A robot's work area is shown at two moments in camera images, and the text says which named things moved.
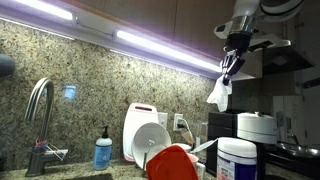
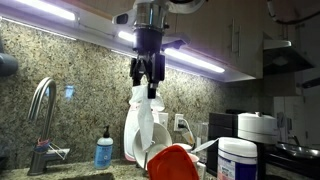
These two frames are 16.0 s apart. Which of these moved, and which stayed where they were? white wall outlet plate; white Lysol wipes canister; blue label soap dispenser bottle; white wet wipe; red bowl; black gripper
Moved: white wet wipe; black gripper
Stayed: red bowl; white Lysol wipes canister; blue label soap dispenser bottle; white wall outlet plate
